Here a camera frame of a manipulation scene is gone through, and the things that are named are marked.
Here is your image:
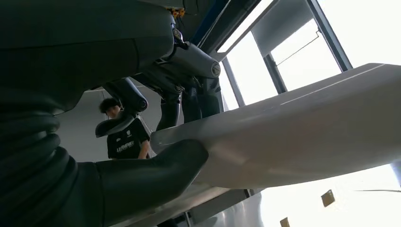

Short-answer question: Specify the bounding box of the dark window frame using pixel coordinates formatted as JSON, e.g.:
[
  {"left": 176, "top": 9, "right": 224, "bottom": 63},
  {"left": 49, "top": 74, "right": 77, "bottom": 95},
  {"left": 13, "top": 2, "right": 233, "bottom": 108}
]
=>
[{"left": 191, "top": 0, "right": 354, "bottom": 109}]

